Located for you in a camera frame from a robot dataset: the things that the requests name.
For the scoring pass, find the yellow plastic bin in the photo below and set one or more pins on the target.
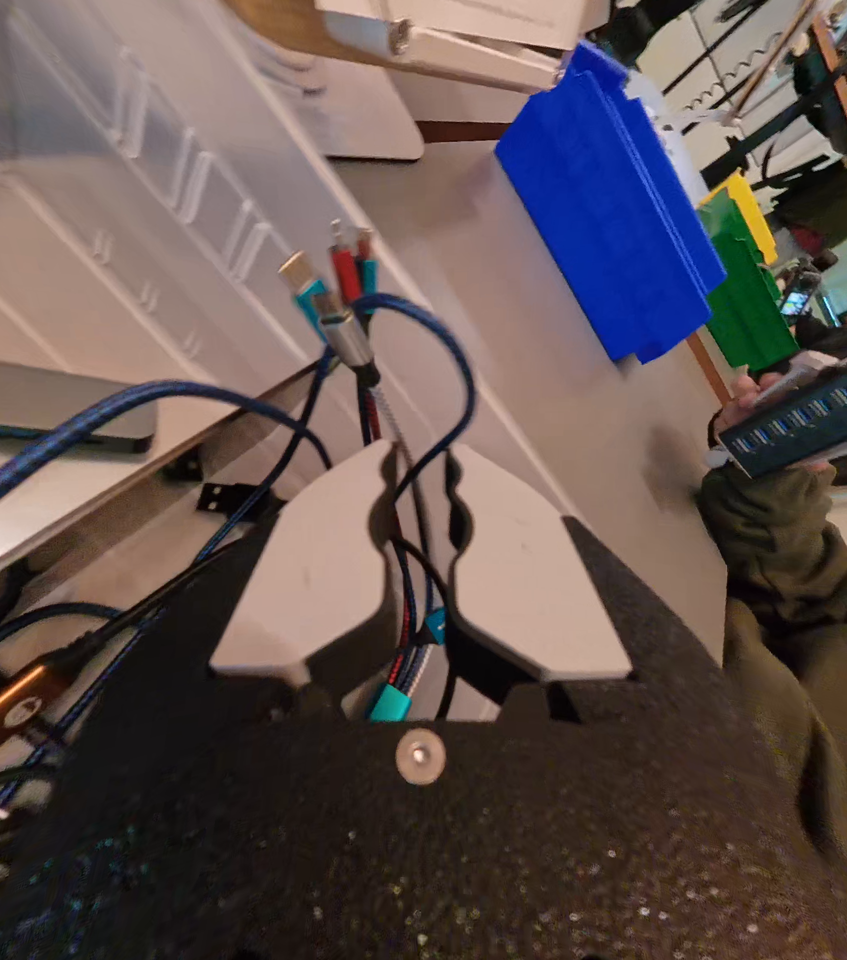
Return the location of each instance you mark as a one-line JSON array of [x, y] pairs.
[[750, 206]]

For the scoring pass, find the person's right forearm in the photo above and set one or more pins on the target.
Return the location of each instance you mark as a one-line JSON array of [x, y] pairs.
[[776, 540]]

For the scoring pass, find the large blue plastic bin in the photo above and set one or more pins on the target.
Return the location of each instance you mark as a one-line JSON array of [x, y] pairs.
[[603, 217]]

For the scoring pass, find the white monitor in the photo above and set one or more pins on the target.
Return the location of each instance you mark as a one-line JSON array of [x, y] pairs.
[[483, 30]]

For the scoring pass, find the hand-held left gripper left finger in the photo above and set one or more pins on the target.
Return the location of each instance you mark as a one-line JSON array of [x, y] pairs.
[[318, 570]]

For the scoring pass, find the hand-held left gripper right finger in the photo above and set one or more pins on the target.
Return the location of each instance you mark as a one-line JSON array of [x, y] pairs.
[[528, 592]]

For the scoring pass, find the green plastic bin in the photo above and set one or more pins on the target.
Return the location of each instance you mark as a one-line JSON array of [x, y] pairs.
[[746, 307]]

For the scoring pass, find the smartphone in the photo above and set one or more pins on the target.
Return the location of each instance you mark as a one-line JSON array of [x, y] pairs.
[[798, 300]]

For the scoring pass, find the person's olive jacket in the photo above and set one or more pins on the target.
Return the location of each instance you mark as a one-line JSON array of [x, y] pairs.
[[843, 712]]

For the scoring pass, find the white monitor stand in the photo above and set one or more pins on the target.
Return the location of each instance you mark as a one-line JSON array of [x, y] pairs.
[[371, 120]]

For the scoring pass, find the person's right hand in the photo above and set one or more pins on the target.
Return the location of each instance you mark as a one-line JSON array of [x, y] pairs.
[[742, 394]]

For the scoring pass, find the black USB plug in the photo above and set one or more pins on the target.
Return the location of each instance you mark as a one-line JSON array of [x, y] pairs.
[[217, 499]]

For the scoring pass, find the black multi-port USB hub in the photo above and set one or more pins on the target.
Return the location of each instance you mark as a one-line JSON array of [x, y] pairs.
[[821, 424]]

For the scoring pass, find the grey flat device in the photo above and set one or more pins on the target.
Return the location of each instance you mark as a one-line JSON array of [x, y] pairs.
[[48, 401]]

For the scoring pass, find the grey desk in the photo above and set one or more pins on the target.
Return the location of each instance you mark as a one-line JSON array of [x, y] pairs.
[[558, 420]]

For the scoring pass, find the clear plastic storage box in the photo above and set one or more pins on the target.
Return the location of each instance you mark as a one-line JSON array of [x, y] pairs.
[[93, 225]]

